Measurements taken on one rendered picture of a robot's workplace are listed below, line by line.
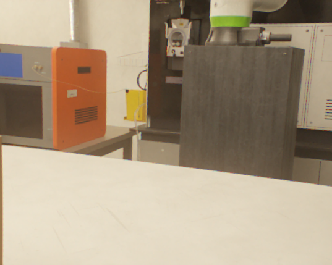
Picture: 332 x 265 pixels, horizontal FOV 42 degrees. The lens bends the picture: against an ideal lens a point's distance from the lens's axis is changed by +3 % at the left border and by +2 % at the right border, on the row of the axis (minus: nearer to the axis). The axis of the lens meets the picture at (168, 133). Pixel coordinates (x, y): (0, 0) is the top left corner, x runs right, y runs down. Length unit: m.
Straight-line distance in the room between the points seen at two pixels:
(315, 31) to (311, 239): 1.59
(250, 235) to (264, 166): 0.75
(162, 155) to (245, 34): 1.01
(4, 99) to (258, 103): 1.12
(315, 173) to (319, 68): 0.48
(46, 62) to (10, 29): 2.34
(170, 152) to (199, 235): 1.65
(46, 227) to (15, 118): 1.40
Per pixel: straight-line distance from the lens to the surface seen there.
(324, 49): 2.08
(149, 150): 2.21
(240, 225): 0.57
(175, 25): 2.13
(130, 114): 2.33
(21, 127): 1.92
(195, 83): 1.31
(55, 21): 3.88
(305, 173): 2.07
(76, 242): 0.51
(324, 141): 2.14
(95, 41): 3.68
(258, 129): 1.27
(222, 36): 1.35
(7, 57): 1.93
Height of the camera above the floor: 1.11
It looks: 10 degrees down
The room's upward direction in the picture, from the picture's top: 2 degrees clockwise
